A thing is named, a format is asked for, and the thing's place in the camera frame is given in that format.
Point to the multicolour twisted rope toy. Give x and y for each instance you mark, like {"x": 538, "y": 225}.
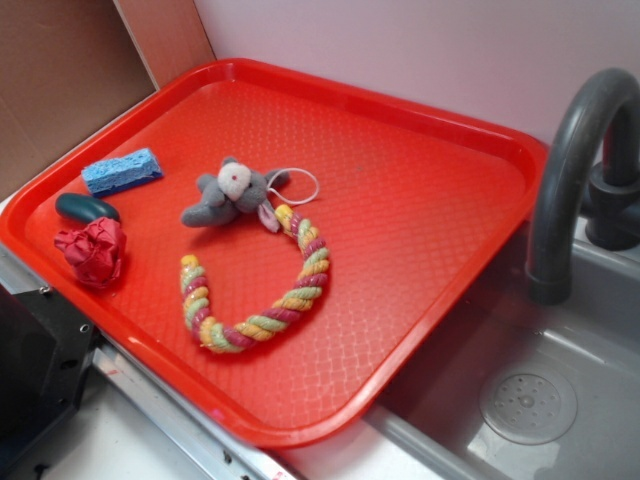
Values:
{"x": 308, "y": 288}

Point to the grey toy faucet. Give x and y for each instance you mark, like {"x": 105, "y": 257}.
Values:
{"x": 592, "y": 170}

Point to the dark green plastic pickle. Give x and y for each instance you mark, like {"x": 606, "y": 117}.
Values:
{"x": 84, "y": 208}

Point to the blue sponge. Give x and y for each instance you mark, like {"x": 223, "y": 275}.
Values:
{"x": 114, "y": 175}

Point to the silver metal rail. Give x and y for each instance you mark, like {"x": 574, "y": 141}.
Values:
{"x": 129, "y": 425}

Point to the grey plush mouse toy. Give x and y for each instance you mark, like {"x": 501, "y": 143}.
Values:
{"x": 238, "y": 190}

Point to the crumpled red cloth ball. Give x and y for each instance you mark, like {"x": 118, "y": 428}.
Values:
{"x": 95, "y": 253}

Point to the grey plastic sink basin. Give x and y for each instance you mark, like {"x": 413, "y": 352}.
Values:
{"x": 505, "y": 388}

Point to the red plastic tray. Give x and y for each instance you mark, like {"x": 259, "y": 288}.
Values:
{"x": 412, "y": 201}

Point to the brown cardboard panel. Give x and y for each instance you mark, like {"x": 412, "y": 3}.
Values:
{"x": 70, "y": 67}

